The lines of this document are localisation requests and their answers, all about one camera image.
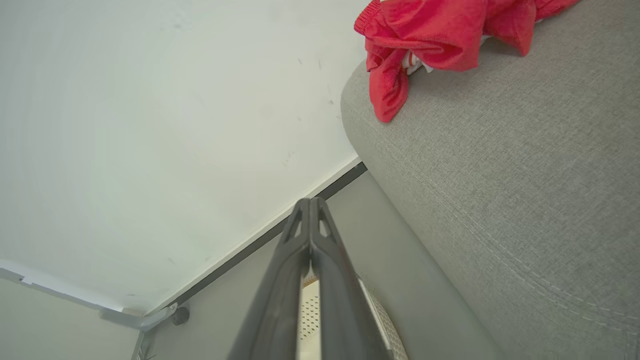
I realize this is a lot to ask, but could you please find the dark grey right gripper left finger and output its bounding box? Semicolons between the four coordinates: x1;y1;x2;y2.
227;197;313;360

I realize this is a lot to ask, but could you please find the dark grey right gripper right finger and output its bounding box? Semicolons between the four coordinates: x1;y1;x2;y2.
310;197;394;360

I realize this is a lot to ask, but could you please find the grey fabric sofa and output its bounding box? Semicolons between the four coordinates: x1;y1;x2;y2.
340;0;640;360

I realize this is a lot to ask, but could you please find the white perforated laundry basket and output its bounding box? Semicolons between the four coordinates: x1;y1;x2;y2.
297;272;409;360

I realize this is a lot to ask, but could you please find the white metal frame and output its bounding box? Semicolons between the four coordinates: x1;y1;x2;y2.
0;260;180;360

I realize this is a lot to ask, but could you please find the dark baseboard strip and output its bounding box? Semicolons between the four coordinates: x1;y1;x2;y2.
165;162;369;312

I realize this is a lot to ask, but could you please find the red clothing item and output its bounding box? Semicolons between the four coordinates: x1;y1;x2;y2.
354;0;582;124

